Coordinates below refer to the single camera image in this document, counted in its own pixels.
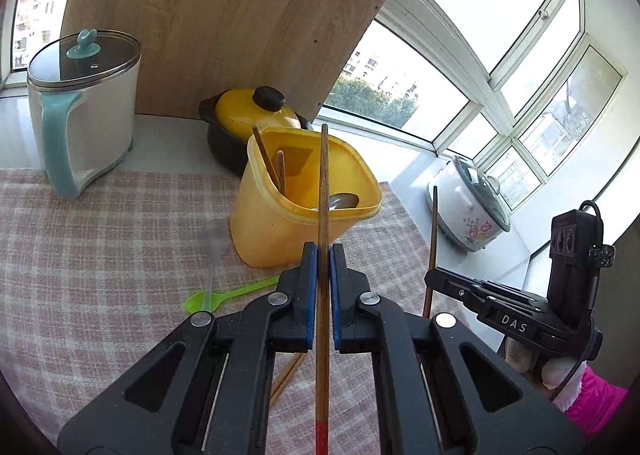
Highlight white teal glass-lidded kettle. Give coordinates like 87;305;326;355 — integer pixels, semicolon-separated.
26;28;142;201

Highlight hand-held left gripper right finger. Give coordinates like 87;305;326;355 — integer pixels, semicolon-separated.
328;242;587;455

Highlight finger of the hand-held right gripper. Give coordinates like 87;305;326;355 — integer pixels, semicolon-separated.
424;267;502;319
467;279;549;309

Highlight white window frame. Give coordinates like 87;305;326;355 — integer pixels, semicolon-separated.
0;0;631;256

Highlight green plastic spoon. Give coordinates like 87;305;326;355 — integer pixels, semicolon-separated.
184;276;281;314

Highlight black clay pot yellow lid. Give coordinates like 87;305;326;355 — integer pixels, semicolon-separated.
199;86;315;179

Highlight light wooden board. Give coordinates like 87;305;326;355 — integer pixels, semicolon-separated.
60;0;399;128

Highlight pink checked cloth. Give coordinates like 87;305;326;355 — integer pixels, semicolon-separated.
0;168;501;455

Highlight metal spoon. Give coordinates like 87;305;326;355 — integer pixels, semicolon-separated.
327;192;360;211

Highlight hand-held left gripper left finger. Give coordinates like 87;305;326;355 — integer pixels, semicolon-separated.
56;241;319;455

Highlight yellow plastic container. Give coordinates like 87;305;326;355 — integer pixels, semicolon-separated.
230;126;383;269

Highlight white floral rice cooker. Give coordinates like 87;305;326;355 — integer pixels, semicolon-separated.
426;155;512;253

